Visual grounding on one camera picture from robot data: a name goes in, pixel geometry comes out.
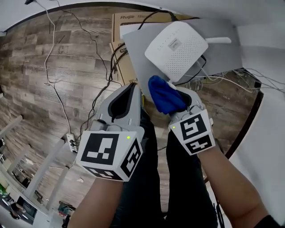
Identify white power strip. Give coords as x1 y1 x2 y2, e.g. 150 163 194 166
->
66 132 79 154

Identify white router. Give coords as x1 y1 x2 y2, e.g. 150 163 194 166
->
144 21 232 83

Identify blue cloth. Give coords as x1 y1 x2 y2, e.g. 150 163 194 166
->
148 75 187 115

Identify large brown cardboard box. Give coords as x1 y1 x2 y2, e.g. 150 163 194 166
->
111 12 195 43

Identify long white cable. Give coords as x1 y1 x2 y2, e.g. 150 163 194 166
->
33 0 74 138

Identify grey shelf board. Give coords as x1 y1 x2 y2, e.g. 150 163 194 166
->
122 18 244 103

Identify person's dark trousers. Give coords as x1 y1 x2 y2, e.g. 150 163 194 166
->
110 106 220 228

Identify small brown cardboard box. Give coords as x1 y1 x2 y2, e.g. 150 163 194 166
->
109 41 145 90

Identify thin black cable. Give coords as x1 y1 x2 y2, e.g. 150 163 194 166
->
48 8 123 87

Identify person's left forearm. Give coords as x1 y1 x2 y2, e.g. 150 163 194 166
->
73 175 125 228

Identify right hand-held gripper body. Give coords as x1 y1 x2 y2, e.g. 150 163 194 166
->
168 104 216 156

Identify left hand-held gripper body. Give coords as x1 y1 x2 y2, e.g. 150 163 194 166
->
75 119 145 182

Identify black router power cable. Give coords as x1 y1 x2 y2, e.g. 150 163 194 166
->
137 10 179 31

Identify person's black sleeve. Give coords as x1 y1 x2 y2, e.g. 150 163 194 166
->
253 214 285 228

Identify person's right forearm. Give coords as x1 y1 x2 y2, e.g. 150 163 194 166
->
197 146 271 228

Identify tangle of thin white cables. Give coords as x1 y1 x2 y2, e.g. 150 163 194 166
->
183 66 285 94

